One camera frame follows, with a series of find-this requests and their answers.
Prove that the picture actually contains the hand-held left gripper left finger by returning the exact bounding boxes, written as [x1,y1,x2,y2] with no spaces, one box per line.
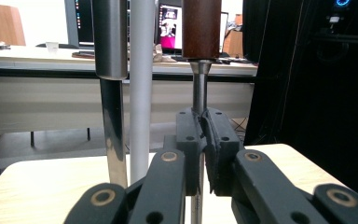
[163,106,208,197]

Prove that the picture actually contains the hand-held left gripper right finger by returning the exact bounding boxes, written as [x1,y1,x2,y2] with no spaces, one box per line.
[200,106,245,198]

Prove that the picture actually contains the white utensil rack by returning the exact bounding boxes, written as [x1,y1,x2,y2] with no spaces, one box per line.
[129,0,157,185]

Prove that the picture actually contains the steel ladle with wooden handle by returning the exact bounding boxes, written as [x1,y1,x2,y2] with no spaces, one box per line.
[181,0,223,224]

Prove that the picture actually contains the stainless steel spatula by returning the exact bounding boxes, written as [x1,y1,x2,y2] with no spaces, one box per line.
[91,0,130,189]

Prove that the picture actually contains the cardboard box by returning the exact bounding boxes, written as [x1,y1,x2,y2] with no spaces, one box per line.
[222,13,245,59]

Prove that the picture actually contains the monitor with pink picture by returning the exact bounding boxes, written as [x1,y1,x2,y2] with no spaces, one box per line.
[156,3,185,51]

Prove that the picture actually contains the white office desk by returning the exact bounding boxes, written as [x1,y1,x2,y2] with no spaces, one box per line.
[0,43,259,147]

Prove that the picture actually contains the dark computer monitor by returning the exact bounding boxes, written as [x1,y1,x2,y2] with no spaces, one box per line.
[63,0,96,49]

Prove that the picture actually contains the white paper cup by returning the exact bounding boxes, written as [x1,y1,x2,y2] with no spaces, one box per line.
[45,41,60,52]

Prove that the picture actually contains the black device with blue light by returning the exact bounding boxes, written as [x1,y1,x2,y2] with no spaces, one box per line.
[325,0,356,33]

